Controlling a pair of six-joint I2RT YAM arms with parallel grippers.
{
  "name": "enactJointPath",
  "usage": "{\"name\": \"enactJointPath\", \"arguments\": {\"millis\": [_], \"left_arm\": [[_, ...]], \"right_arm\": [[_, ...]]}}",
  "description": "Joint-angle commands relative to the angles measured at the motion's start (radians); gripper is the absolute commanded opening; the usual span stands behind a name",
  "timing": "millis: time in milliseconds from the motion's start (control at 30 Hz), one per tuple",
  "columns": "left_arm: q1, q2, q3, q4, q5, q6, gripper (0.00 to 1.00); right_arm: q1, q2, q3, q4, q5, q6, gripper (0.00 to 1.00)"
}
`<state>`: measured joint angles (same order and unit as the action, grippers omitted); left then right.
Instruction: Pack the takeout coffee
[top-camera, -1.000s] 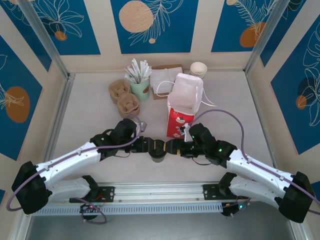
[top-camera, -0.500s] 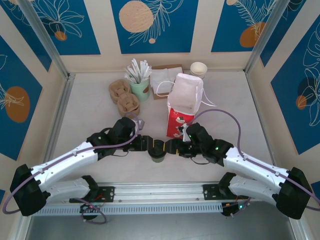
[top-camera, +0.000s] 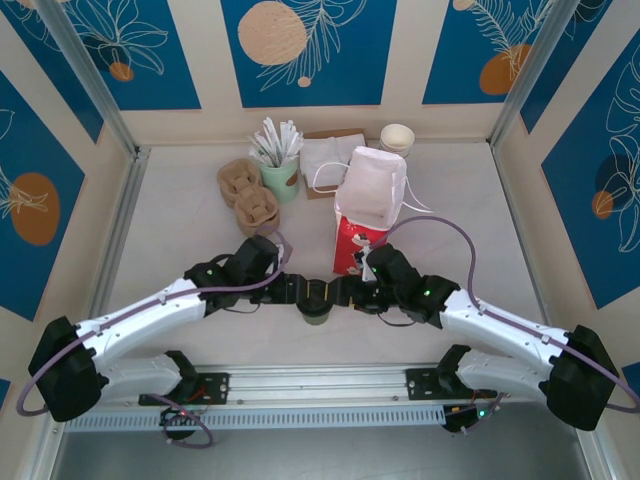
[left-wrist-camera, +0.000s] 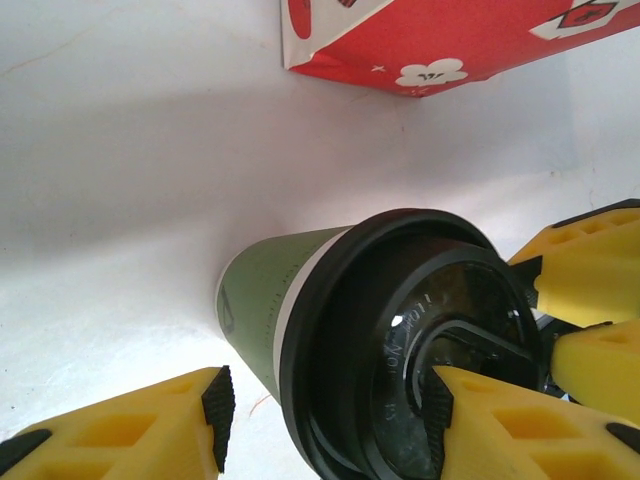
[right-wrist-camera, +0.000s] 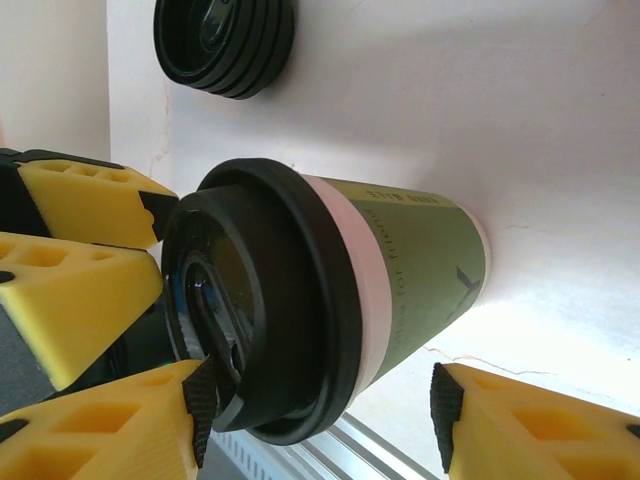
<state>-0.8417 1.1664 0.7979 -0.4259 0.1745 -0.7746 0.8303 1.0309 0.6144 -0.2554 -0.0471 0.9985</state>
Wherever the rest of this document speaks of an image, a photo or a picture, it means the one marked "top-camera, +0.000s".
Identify green coffee cup black lid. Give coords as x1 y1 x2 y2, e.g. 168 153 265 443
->
298 292 334 328

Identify stack of paper cups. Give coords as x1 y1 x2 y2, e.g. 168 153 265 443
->
378 123 415 160

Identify grey slotted cable duct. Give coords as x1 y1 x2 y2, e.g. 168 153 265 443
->
62 404 447 434

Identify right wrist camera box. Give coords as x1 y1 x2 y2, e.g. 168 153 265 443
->
358 243 379 282

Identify white napkins on brown tray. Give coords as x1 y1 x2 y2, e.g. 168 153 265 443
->
299 128 369 201

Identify stack of white napkins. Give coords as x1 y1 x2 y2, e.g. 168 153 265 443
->
299 135 369 189

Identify brown pulp cup carrier stack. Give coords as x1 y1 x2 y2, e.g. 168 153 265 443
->
215 158 281 239

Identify mint green holder cup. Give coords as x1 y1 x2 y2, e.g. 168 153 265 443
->
258 154 301 205

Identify grey metal shelf panel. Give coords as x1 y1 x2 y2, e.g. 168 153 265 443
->
47 429 594 480

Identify aluminium frame post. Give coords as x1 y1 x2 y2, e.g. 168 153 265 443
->
488 0 571 149
567 424 621 480
9 419 69 480
34 0 151 161

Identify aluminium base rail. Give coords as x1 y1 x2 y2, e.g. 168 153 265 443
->
42 360 597 414

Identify red and white paper bag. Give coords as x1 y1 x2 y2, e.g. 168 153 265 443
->
312 145 435 275

